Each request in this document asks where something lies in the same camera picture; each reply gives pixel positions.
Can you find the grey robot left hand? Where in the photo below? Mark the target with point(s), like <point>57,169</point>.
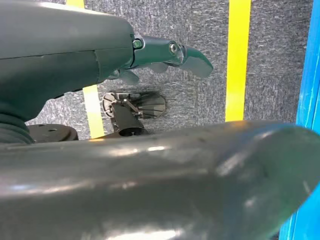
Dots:
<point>62,49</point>

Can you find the blue metal shelf rack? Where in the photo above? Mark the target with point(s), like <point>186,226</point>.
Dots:
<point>309,82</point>

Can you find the black round robot joint plate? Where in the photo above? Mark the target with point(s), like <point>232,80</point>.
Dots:
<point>50,132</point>

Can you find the black robot left foot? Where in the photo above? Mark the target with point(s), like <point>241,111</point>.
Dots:
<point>149,106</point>

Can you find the dark glossy robot left leg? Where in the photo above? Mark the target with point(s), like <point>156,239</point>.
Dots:
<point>149,185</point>

